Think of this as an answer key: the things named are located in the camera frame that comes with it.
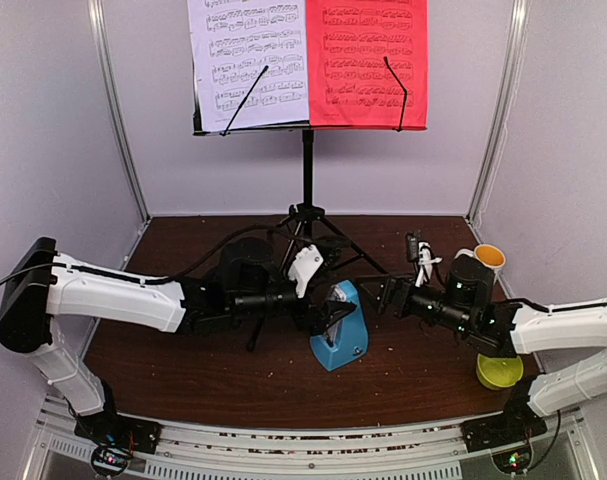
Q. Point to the blue metronome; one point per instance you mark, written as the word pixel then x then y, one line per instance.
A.
pixel 346 341

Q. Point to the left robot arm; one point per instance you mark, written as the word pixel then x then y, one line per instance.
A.
pixel 255 272

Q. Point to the left aluminium frame post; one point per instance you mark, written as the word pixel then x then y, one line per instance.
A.
pixel 101 41

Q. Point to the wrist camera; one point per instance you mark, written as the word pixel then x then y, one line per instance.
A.
pixel 312 260
pixel 421 256

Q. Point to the white mug orange inside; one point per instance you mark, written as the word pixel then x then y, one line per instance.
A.
pixel 490 256

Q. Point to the lavender sheet music page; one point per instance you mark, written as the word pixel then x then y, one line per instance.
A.
pixel 250 64

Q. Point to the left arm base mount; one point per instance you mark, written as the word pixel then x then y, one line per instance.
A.
pixel 116 439

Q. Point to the yellow-green bowl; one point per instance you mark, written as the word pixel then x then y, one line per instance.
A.
pixel 499 373

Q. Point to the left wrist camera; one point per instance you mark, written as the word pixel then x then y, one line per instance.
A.
pixel 312 260

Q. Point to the front aluminium rail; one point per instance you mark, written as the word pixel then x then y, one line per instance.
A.
pixel 429 450

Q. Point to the red sheet music page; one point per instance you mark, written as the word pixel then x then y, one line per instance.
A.
pixel 368 64

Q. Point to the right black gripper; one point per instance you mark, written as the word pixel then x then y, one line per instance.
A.
pixel 405 285

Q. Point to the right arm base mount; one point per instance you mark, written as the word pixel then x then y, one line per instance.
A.
pixel 508 438

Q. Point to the black music stand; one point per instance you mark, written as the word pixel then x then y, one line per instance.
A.
pixel 303 217

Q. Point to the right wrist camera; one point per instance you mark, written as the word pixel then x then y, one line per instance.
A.
pixel 421 256

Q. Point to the aluminium frame post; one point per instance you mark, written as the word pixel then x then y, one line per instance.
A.
pixel 101 41
pixel 506 93

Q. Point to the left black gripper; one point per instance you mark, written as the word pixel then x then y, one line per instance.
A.
pixel 323 318

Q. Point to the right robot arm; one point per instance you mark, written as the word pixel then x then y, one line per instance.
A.
pixel 506 329

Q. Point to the right aluminium frame post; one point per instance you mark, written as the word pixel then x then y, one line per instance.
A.
pixel 506 93

